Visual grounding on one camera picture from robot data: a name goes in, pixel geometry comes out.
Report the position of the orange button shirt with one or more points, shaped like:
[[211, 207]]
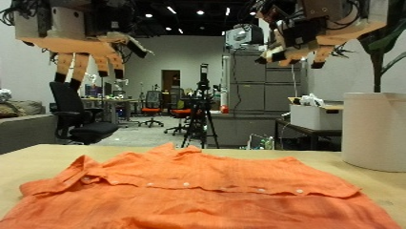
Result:
[[190, 197]]

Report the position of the green leafy plant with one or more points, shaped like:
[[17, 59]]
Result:
[[376, 73]]

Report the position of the round ceiling light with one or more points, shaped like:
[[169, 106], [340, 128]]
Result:
[[147, 15], [199, 12]]

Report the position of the white grey box device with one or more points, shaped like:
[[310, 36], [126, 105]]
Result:
[[242, 36]]

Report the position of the black office chair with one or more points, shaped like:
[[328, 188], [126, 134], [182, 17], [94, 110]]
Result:
[[66, 101]]

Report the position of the white plastic bag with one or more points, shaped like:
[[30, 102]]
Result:
[[311, 100]]

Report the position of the strip ceiling light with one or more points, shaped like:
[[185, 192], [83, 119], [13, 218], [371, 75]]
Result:
[[227, 11], [170, 10]]

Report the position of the wooden office desk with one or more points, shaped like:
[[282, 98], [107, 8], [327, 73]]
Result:
[[109, 101]]

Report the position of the brown grey cushion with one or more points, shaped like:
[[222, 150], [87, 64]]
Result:
[[21, 108]]

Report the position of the grey metal cabinet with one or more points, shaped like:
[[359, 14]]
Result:
[[252, 92]]

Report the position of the brown door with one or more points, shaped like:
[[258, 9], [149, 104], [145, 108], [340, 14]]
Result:
[[170, 79]]

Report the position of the white cardboard box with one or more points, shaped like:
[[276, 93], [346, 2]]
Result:
[[314, 117]]

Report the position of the office chair with orange seat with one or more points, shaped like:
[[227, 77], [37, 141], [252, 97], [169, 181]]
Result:
[[150, 110], [181, 112]]

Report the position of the dark side table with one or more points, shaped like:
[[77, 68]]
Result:
[[310, 131]]

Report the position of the grey sofa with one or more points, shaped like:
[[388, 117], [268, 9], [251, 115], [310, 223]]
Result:
[[25, 133]]

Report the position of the white round plant pot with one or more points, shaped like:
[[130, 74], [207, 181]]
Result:
[[374, 133]]

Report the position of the small red object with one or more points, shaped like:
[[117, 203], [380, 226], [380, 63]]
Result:
[[223, 109]]

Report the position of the low grey counter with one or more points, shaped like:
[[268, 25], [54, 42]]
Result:
[[240, 127]]

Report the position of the green bottles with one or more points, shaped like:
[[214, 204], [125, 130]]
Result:
[[263, 143]]

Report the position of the black camera tripod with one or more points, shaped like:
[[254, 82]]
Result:
[[203, 105]]

